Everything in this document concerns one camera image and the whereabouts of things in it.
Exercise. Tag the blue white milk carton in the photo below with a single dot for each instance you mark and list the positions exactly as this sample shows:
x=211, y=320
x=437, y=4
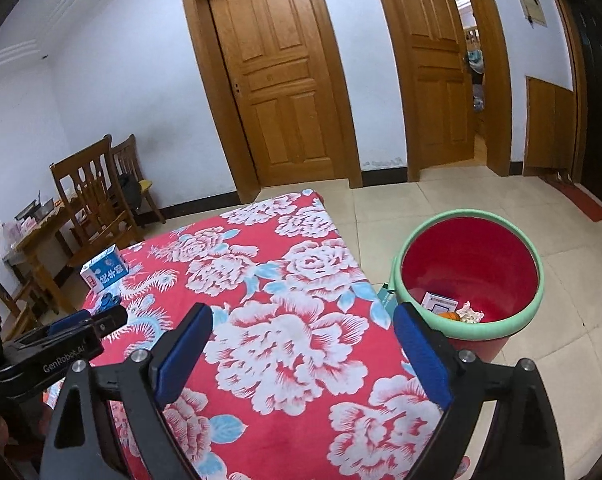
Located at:
x=104, y=269

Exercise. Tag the near wooden chair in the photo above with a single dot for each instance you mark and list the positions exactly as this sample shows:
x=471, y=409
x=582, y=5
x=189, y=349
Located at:
x=88, y=185

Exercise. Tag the open wooden door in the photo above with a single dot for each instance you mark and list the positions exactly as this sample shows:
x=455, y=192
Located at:
x=441, y=80

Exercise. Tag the wall electrical panel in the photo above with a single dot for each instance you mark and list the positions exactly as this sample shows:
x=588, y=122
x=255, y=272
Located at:
x=533, y=12

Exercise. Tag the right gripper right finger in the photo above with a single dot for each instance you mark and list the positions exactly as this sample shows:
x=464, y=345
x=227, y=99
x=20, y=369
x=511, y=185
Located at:
x=457, y=382

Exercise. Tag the wooden side table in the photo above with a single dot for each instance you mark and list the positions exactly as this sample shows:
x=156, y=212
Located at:
x=23, y=259

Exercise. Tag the far wooden chair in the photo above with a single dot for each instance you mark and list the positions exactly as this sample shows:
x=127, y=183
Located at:
x=135, y=187

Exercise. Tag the closed wooden door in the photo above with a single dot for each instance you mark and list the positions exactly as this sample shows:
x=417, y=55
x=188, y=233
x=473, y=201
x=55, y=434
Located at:
x=274, y=56

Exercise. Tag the red bucket green rim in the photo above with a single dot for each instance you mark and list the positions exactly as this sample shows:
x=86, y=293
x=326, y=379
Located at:
x=479, y=260

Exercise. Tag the blue fidget spinner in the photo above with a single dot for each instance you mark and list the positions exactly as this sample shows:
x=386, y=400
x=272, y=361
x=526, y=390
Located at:
x=108, y=301

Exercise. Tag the red door mat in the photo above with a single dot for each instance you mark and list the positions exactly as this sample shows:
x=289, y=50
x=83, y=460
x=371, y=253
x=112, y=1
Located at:
x=578, y=198

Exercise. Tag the orange snack packet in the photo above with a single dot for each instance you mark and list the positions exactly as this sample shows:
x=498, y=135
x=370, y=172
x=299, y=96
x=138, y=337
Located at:
x=450, y=316

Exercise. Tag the red floral tablecloth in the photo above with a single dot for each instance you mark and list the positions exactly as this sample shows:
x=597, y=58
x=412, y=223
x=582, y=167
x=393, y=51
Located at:
x=302, y=377

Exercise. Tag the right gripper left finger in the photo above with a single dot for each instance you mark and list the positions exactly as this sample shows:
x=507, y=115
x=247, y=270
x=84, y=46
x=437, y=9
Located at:
x=148, y=380

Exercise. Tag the white medicine box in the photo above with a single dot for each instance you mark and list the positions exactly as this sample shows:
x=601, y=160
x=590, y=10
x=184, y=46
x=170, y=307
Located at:
x=438, y=304

